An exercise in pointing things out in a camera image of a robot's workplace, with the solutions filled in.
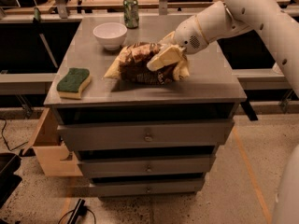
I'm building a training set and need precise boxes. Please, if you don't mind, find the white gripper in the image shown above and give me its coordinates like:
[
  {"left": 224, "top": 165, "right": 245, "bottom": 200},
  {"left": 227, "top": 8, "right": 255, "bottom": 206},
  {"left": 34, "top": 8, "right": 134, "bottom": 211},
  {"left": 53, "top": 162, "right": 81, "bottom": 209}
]
[{"left": 147, "top": 15, "right": 209, "bottom": 71}]

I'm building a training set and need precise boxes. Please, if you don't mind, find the brown chip bag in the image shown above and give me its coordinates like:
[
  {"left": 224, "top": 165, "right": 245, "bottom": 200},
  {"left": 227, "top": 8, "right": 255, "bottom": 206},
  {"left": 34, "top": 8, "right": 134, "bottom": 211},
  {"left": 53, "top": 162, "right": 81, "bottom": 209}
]
[{"left": 104, "top": 42, "right": 190, "bottom": 85}]

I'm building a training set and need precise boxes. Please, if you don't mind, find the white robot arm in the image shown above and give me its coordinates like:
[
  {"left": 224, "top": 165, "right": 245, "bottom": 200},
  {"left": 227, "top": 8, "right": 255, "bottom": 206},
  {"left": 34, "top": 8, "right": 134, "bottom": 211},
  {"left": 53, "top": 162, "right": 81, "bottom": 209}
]
[{"left": 161, "top": 0, "right": 299, "bottom": 224}]

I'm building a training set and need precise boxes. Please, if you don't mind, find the green yellow sponge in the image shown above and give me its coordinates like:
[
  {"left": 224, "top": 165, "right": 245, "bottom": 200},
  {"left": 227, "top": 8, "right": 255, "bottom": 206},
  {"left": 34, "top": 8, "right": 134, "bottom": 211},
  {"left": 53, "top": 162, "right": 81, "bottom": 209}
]
[{"left": 56, "top": 68, "right": 92, "bottom": 99}]

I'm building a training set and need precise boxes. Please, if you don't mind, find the green soda can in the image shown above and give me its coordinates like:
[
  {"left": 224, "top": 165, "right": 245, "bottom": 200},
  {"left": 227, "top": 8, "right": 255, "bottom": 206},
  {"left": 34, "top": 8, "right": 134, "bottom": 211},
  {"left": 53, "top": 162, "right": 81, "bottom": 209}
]
[{"left": 123, "top": 0, "right": 139, "bottom": 29}]

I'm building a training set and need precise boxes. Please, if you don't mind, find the white bowl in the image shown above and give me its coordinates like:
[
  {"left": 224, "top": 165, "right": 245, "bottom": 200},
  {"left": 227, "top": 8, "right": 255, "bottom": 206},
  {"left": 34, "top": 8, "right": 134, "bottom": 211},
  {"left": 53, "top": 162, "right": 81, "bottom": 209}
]
[{"left": 93, "top": 22, "right": 127, "bottom": 50}]

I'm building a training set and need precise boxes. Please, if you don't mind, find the grey drawer cabinet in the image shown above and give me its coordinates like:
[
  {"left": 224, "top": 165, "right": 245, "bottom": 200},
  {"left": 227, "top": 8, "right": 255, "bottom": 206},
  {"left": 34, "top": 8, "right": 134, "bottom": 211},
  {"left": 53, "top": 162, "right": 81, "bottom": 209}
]
[{"left": 45, "top": 17, "right": 246, "bottom": 196}]

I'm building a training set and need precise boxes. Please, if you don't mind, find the top grey drawer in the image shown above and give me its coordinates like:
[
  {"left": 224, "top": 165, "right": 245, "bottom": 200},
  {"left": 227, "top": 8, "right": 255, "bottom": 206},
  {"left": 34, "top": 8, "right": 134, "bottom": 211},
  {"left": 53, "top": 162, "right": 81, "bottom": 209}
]
[{"left": 58, "top": 119, "right": 234, "bottom": 151}]

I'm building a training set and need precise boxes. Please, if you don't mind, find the grey drawer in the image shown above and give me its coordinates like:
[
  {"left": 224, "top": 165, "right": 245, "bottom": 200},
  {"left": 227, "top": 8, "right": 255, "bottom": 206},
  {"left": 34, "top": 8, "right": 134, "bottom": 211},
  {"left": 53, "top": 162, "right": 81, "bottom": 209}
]
[
  {"left": 58, "top": 119, "right": 234, "bottom": 151},
  {"left": 78, "top": 155, "right": 215, "bottom": 178},
  {"left": 89, "top": 174, "right": 205, "bottom": 197}
]

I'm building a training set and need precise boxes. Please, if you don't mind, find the middle grey drawer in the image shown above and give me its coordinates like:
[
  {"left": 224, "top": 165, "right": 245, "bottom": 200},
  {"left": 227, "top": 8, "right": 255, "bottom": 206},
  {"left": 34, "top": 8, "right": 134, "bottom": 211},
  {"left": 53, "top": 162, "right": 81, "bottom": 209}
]
[{"left": 78, "top": 155, "right": 215, "bottom": 178}]

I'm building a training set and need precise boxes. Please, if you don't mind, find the bottom grey drawer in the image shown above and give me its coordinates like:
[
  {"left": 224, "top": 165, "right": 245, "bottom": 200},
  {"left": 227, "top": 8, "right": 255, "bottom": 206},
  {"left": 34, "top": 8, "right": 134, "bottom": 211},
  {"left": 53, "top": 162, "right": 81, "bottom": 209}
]
[{"left": 89, "top": 174, "right": 205, "bottom": 197}]

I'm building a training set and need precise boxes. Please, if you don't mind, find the wooden box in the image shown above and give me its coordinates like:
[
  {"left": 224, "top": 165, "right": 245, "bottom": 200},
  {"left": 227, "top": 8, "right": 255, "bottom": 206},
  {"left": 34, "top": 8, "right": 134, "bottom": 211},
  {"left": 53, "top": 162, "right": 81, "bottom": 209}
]
[{"left": 21, "top": 108, "right": 82, "bottom": 176}]

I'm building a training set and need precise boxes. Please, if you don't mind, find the black floor cable device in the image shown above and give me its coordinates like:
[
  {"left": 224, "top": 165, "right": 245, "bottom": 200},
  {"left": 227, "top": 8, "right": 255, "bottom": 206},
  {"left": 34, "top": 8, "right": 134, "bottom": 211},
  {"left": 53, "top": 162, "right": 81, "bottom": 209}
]
[{"left": 57, "top": 199, "right": 96, "bottom": 224}]

